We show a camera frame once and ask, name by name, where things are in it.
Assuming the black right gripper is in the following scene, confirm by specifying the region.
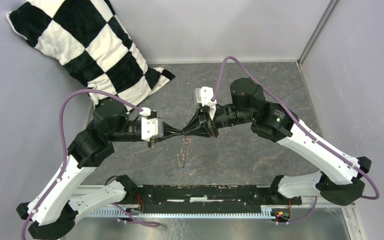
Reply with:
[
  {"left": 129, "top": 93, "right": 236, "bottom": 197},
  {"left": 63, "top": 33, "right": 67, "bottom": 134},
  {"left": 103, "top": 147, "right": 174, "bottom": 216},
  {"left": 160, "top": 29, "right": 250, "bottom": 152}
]
[{"left": 182, "top": 103, "right": 254, "bottom": 138}]

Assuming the large ring of keyrings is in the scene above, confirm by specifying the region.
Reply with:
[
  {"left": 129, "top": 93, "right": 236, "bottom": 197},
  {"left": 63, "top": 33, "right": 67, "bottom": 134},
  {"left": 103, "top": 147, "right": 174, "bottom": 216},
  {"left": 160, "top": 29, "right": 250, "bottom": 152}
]
[{"left": 178, "top": 134, "right": 193, "bottom": 170}]

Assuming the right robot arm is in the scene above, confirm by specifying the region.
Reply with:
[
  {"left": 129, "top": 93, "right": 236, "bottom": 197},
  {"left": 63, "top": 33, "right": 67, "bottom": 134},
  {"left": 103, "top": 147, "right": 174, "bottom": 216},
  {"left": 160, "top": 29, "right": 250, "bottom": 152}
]
[{"left": 182, "top": 78, "right": 372, "bottom": 206}]

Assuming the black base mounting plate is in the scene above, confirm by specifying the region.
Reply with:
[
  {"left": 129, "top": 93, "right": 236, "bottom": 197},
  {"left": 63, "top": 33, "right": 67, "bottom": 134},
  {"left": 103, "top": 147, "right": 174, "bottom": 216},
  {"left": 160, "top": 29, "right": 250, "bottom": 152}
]
[{"left": 118, "top": 185, "right": 302, "bottom": 214}]

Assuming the black white checkered pillow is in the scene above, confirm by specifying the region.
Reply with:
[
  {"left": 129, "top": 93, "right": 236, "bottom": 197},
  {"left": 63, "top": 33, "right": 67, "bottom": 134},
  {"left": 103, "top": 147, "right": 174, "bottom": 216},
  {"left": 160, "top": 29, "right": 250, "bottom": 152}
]
[{"left": 7, "top": 0, "right": 175, "bottom": 111}]

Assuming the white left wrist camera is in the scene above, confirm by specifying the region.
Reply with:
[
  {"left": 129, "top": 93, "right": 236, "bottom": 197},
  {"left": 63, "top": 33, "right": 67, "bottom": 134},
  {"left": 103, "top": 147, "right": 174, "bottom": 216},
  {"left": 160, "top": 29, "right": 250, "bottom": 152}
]
[{"left": 139, "top": 107, "right": 164, "bottom": 142}]

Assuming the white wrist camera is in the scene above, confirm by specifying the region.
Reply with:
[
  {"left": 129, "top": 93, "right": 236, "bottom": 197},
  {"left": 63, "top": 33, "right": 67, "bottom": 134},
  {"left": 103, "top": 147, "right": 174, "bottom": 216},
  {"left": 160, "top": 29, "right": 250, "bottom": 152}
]
[
  {"left": 193, "top": 86, "right": 217, "bottom": 120},
  {"left": 139, "top": 107, "right": 164, "bottom": 142}
]

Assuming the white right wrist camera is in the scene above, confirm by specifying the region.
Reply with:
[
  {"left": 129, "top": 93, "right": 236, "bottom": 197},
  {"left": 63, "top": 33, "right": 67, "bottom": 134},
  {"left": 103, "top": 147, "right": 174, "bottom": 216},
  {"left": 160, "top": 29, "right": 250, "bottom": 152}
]
[{"left": 193, "top": 86, "right": 217, "bottom": 120}]

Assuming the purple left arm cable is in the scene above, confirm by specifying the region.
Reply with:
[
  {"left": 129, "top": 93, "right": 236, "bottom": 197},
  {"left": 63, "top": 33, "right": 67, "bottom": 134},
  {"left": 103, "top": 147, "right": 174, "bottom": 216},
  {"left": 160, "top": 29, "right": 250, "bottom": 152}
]
[{"left": 20, "top": 89, "right": 161, "bottom": 240}]

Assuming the aluminium rail frame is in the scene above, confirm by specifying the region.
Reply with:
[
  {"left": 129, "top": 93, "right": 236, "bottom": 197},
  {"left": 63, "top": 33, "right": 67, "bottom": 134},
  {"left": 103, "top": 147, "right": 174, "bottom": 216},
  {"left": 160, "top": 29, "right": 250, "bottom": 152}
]
[{"left": 55, "top": 184, "right": 356, "bottom": 209}]

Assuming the white toothed cable duct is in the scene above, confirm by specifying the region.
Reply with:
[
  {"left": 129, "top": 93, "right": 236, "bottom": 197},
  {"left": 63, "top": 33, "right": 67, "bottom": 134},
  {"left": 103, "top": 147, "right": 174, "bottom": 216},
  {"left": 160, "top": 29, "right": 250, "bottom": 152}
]
[{"left": 88, "top": 206, "right": 275, "bottom": 220}]

